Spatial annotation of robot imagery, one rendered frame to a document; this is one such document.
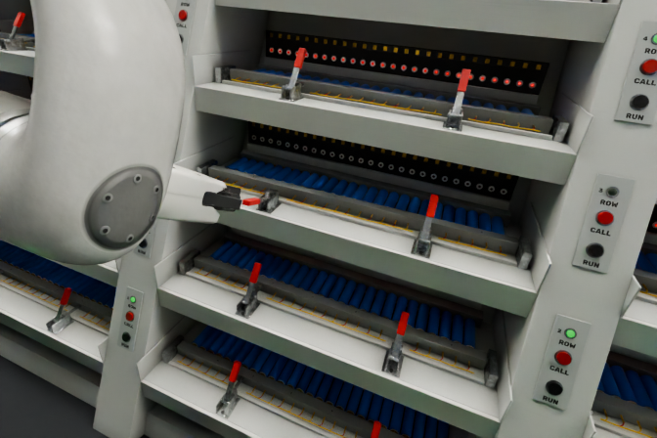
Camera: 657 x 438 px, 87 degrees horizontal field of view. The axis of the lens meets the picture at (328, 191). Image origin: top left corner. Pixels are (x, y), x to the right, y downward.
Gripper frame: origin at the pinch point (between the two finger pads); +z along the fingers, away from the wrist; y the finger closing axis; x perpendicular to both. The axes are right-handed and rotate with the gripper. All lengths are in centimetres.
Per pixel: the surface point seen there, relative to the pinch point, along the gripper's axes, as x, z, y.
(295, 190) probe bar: 3.5, 19.5, 2.7
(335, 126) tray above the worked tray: 14.8, 13.3, 9.0
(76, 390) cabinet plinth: -52, 25, -37
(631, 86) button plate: 26, 10, 46
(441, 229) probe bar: 3.4, 20.2, 28.6
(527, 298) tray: -2.9, 14.9, 41.4
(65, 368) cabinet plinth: -49, 25, -42
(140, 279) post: -20.6, 17.0, -22.3
